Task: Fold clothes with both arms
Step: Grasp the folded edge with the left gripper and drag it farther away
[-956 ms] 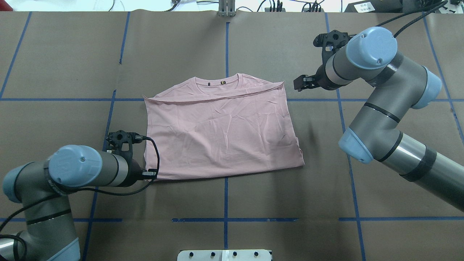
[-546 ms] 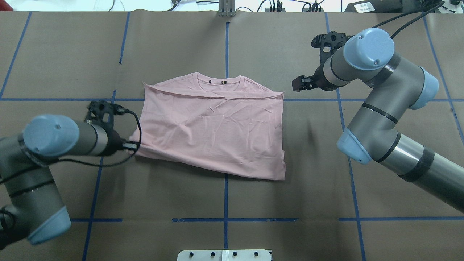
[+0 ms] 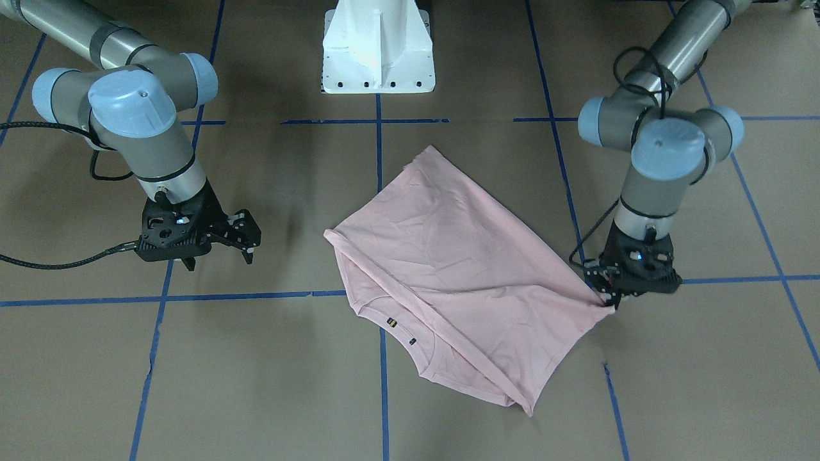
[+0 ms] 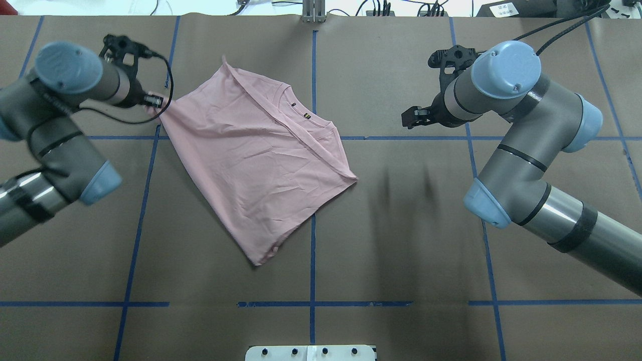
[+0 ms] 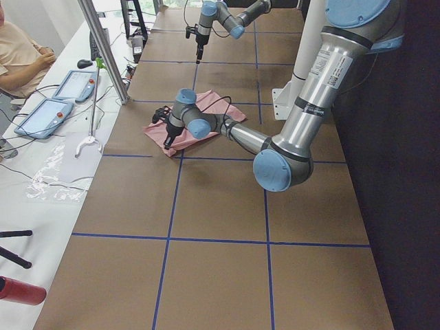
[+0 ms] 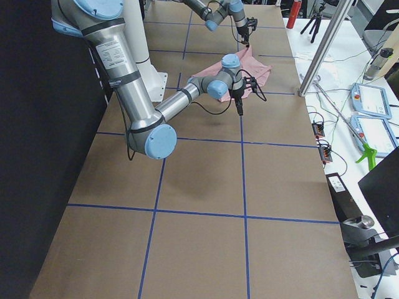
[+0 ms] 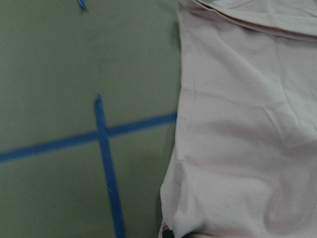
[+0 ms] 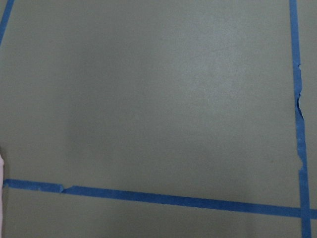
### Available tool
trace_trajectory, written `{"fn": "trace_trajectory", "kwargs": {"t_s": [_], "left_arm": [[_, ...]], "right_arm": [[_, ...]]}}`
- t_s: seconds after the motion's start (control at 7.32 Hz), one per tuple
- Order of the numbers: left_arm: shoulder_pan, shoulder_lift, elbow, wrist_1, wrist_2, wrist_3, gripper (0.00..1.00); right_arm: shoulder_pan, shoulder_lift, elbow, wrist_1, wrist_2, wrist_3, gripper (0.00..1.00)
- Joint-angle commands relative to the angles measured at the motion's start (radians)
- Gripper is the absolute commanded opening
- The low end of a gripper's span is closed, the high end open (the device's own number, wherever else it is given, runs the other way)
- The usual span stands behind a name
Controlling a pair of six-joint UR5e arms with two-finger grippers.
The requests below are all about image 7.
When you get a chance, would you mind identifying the pink Snoopy t-shirt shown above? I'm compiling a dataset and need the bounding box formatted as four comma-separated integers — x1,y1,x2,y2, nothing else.
160,0,317,238

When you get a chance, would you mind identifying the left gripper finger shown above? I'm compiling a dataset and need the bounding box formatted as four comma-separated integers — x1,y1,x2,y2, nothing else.
162,230,174,238

